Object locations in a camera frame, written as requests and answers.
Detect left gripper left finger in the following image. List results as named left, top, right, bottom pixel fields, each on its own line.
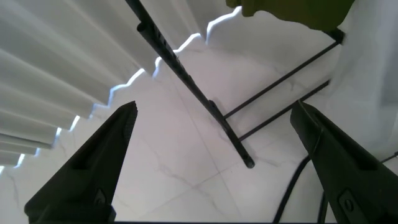
left=24, top=100, right=139, bottom=223

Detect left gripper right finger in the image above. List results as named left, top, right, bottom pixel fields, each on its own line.
left=289, top=100, right=398, bottom=223

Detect pale grey shorts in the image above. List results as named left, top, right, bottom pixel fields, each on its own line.
left=325, top=0, right=398, bottom=160

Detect green long-sleeved shirt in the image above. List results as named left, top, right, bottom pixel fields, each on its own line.
left=225, top=0, right=357, bottom=32

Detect black clothes rack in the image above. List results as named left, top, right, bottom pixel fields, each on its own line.
left=124, top=0, right=346, bottom=169

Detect white curtain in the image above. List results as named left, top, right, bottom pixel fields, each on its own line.
left=0, top=0, right=243, bottom=167

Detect black cable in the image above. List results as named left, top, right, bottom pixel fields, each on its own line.
left=272, top=154, right=312, bottom=223
left=316, top=192, right=330, bottom=223

